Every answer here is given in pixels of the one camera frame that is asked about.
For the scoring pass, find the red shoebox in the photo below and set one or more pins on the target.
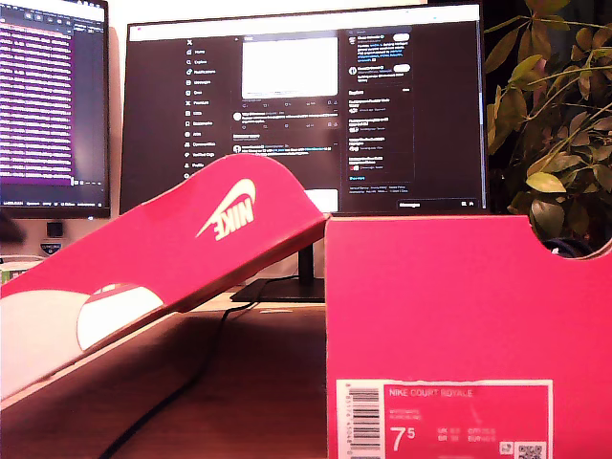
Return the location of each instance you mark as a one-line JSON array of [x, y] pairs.
[[430, 311]]

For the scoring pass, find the white flat box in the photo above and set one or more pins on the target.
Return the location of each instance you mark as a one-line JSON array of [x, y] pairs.
[[19, 262]]

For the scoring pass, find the green printed box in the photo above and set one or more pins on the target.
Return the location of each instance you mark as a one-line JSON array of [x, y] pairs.
[[5, 276]]

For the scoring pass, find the large black computer monitor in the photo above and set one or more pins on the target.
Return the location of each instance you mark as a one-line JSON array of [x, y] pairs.
[[430, 143]]

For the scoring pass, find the small black cube device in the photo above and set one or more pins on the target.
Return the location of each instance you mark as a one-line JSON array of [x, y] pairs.
[[55, 229]]

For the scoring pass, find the green leafy plant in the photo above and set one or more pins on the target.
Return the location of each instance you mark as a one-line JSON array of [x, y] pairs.
[[550, 143]]

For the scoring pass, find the monitor with purple text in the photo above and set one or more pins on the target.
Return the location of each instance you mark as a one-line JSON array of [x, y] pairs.
[[38, 95]]

